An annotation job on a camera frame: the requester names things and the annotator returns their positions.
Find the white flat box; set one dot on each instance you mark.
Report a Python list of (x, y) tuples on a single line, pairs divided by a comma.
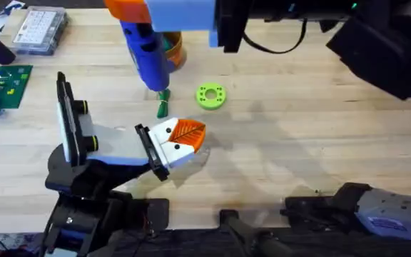
[(2, 19)]

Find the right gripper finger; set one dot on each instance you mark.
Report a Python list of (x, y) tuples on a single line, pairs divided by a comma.
[(213, 38), (180, 14)]

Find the clear plastic parts box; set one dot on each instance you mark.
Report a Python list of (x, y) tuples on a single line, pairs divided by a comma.
[(39, 30)]

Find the green board with blocks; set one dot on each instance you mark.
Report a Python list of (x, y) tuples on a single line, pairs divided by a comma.
[(5, 85)]

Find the green disc with holes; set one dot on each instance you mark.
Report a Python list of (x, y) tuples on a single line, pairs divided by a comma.
[(202, 100)]

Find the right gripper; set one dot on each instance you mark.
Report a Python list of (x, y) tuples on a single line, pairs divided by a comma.
[(380, 46)]

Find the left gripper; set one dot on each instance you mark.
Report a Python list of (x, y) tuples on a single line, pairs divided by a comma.
[(120, 146)]

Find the black upright left wrist plate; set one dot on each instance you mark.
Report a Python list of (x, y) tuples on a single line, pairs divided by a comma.
[(68, 118)]

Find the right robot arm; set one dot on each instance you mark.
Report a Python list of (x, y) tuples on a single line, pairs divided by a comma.
[(387, 214)]

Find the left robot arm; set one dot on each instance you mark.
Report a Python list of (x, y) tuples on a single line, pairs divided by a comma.
[(84, 221)]

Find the blue electric screwdriver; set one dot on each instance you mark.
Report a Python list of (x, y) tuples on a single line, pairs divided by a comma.
[(148, 60)]

